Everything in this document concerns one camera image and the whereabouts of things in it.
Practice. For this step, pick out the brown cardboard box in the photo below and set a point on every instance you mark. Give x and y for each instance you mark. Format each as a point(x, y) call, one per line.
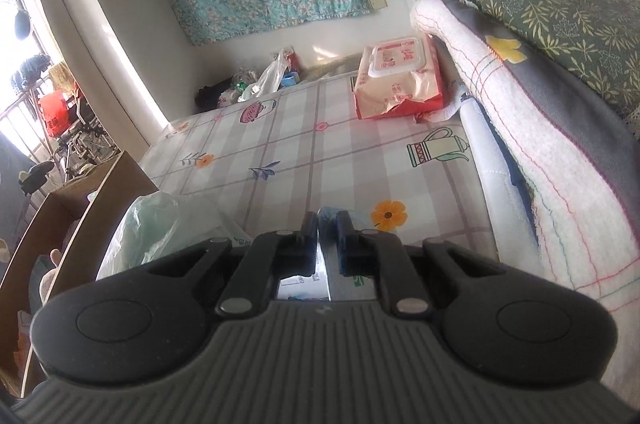
point(78, 219)

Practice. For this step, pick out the grey white quilt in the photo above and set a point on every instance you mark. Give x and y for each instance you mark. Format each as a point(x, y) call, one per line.
point(569, 211)

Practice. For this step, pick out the white plastic shopping bag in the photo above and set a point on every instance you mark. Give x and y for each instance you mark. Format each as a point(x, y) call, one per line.
point(160, 224)

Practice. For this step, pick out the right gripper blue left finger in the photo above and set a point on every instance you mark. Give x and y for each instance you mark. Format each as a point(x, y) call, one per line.
point(271, 257)

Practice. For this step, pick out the green leaf pattern pillow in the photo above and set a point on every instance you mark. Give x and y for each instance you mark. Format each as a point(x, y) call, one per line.
point(597, 40)

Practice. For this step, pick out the red white wipes pack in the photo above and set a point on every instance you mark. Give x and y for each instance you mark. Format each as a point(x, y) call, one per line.
point(399, 77)

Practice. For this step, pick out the red plastic bag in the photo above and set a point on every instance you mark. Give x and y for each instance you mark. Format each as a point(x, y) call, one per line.
point(54, 112)

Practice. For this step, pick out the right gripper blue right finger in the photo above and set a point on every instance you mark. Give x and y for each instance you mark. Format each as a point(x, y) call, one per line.
point(381, 255)

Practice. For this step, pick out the white plastic bag on floor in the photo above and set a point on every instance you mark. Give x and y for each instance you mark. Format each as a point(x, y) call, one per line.
point(269, 81)

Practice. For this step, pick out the wheelchair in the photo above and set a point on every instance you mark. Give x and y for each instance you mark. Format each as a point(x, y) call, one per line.
point(85, 144)

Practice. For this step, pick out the wall power socket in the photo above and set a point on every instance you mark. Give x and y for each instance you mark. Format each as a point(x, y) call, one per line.
point(378, 4)

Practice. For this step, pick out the grey circle pattern cloth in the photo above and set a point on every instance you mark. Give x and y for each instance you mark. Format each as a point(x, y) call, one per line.
point(13, 199)

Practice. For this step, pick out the pink round plush toy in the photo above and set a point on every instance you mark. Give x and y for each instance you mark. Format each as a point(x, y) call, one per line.
point(45, 284)

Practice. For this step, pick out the black bag on floor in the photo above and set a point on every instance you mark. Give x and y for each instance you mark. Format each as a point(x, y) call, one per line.
point(212, 97)

